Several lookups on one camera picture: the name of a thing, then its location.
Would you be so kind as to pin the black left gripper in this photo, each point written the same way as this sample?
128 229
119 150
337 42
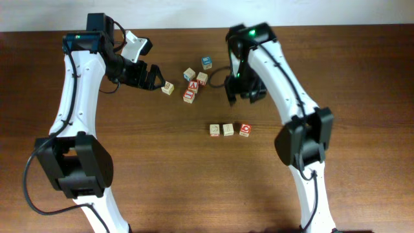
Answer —
137 79

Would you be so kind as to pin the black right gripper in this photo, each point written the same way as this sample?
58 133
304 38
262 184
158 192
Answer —
244 91

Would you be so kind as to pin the wooden block red apple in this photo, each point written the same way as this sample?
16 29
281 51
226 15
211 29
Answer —
245 130

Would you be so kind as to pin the wooden block green letter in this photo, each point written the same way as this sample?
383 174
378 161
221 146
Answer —
228 129

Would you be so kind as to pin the wooden block blue number two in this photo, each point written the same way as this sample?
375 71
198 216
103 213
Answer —
214 130

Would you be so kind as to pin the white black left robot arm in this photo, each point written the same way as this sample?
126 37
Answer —
71 156

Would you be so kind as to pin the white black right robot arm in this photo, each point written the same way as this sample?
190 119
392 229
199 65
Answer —
258 68

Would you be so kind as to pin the wooden block pineapple yellow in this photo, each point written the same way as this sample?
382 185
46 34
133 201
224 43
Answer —
168 88

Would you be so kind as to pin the wooden block blue number five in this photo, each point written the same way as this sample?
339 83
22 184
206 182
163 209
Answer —
189 74

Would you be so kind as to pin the wooden block red letter I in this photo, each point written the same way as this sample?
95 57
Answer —
189 96

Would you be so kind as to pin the wooden block red letter A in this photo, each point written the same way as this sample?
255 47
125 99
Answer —
193 86

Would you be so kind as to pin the wooden block red letter U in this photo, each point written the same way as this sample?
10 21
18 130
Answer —
202 78

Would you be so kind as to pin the wooden block blue top far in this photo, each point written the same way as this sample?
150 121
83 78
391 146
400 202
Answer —
206 62

